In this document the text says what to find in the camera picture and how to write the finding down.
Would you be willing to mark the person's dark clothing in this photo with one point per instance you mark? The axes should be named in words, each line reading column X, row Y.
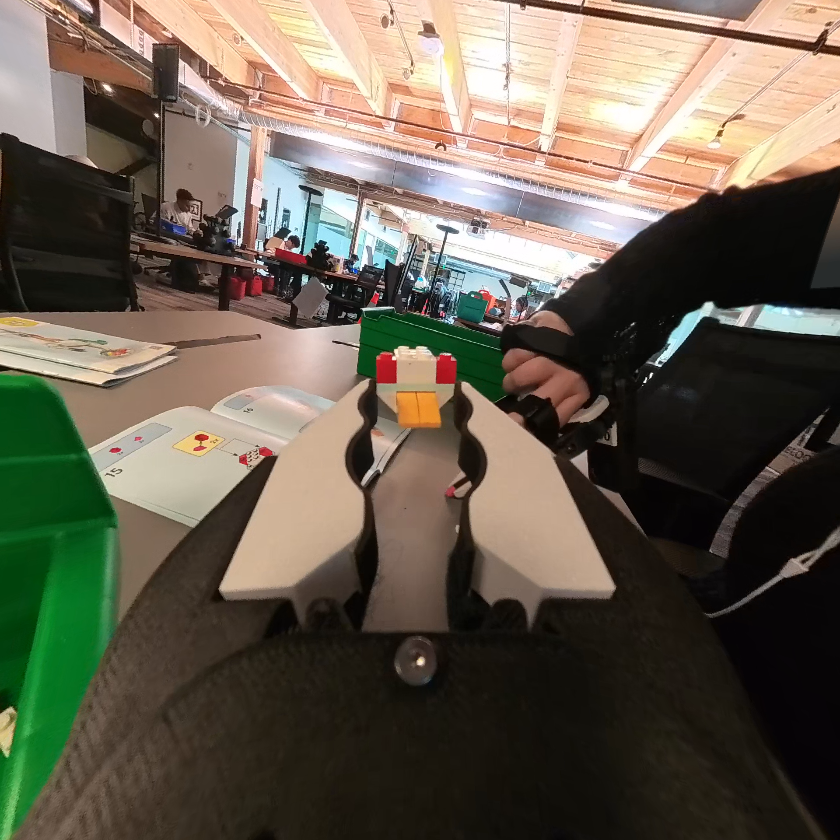
column 787, row 656

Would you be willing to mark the open lego instruction booklet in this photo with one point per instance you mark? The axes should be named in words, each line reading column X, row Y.
column 190, row 459

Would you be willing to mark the black mesh office chair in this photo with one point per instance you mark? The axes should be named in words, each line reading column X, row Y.
column 62, row 229

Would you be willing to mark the green storage crate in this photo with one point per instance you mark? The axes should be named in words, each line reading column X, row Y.
column 476, row 307

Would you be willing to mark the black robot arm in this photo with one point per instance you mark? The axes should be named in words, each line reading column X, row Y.
column 218, row 231

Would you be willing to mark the closed lego instruction booklet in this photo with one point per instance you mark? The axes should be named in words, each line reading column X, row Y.
column 72, row 351

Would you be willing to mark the red white lego chicken model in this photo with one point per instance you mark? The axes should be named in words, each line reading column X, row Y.
column 413, row 384

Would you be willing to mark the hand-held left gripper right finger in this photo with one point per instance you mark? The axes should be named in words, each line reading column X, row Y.
column 525, row 512

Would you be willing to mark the long wooden desk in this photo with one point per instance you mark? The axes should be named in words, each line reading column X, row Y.
column 190, row 253

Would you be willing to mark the ceiling projector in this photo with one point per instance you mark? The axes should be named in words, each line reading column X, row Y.
column 478, row 228

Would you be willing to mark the deep green plastic bin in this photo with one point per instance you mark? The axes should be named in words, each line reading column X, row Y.
column 46, row 558

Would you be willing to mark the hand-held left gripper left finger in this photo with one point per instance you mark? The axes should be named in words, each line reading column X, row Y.
column 308, row 499

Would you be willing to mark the person's right forearm black sleeve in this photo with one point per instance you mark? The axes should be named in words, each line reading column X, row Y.
column 689, row 262

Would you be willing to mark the flat green plastic tray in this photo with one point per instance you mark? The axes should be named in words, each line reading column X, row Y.
column 426, row 348

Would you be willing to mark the person's right hand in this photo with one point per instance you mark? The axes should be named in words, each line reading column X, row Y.
column 544, row 384

